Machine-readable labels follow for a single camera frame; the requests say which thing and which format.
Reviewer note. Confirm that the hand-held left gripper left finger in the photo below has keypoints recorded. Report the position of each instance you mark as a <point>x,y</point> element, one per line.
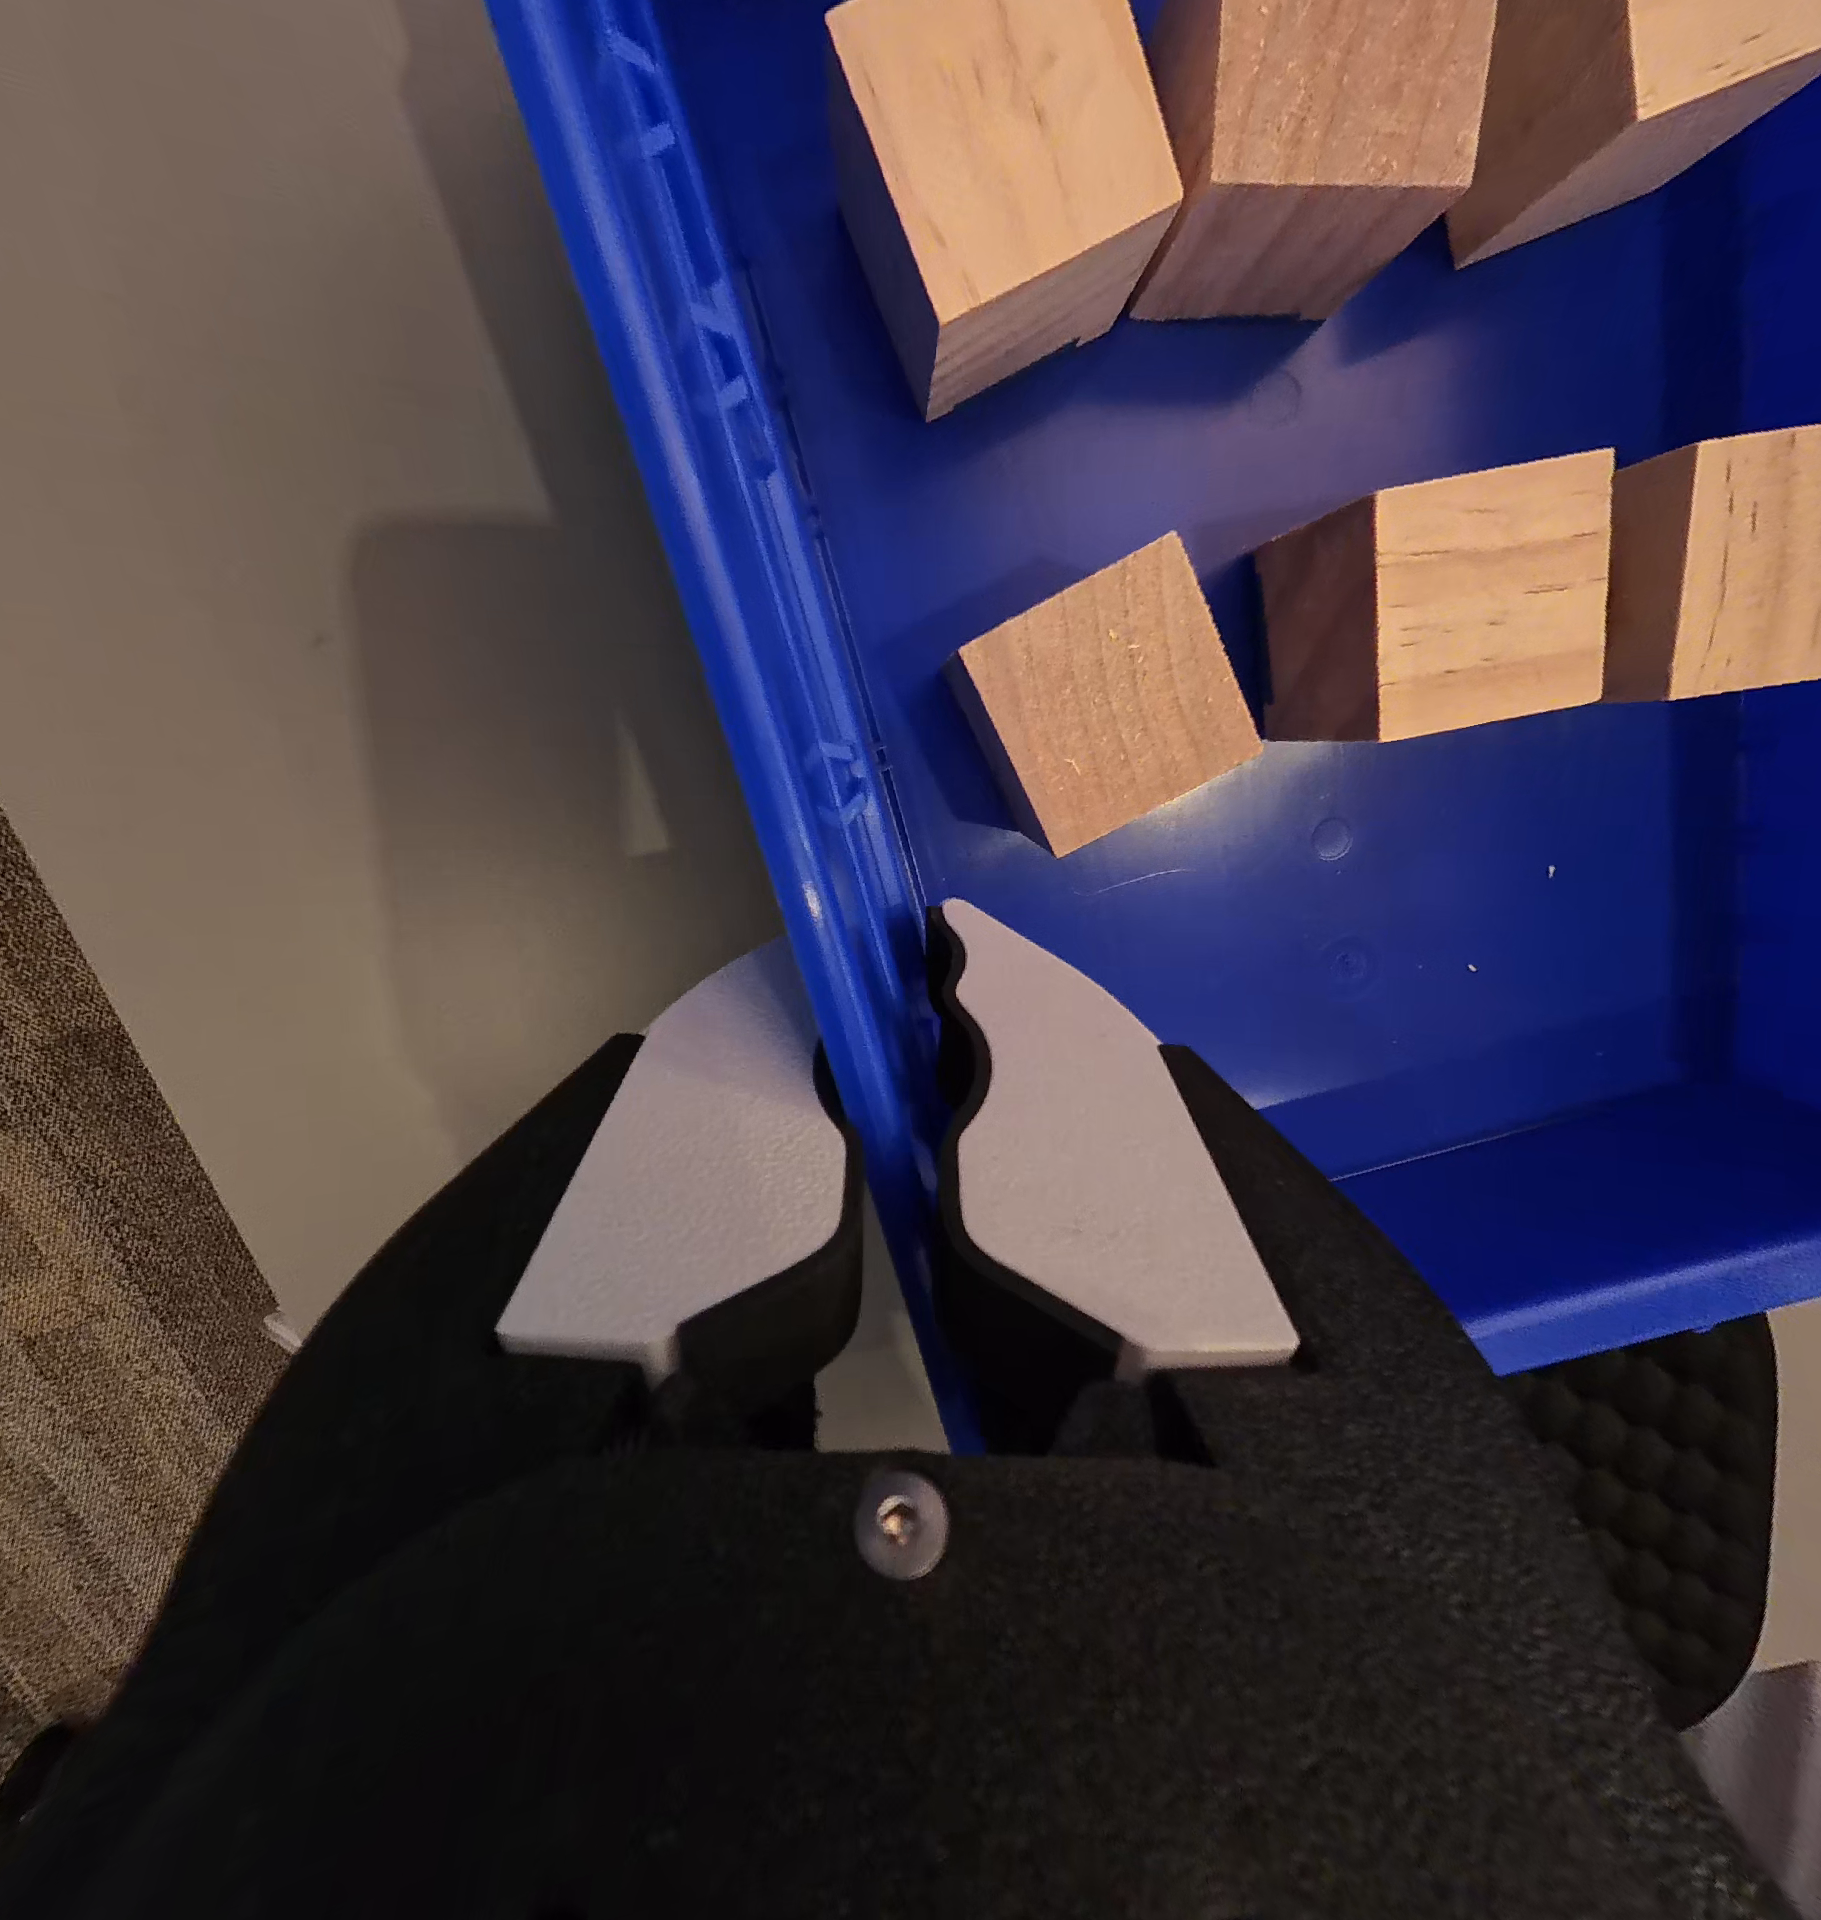
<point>668,1185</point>

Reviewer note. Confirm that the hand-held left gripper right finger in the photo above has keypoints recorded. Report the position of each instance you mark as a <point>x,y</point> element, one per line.
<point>1091,1199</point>

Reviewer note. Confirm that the blue plastic bin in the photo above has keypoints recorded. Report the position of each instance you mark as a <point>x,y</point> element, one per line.
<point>1452,930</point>

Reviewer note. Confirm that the group of wooden cubes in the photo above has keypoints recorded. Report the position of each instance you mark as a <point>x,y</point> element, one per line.
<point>1435,600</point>

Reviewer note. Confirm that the black honeycomb textured pad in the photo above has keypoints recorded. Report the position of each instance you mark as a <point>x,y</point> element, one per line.
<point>1658,1501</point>

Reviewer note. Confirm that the pale grey cloth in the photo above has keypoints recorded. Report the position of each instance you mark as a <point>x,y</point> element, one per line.
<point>1810,1799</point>

